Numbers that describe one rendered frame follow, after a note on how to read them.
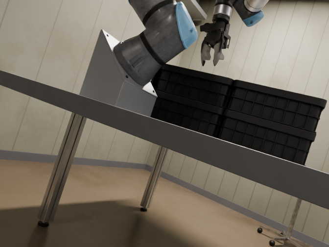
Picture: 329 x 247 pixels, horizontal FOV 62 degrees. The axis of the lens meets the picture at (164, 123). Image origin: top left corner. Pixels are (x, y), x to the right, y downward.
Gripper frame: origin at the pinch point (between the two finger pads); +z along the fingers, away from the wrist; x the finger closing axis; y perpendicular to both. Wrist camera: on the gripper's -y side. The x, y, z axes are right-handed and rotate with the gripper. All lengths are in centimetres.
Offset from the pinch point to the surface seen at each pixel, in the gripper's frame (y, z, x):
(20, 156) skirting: 11, 79, 189
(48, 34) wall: 4, -32, 179
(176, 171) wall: 214, 77, 173
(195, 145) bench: -56, 35, -43
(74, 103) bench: -61, 31, -13
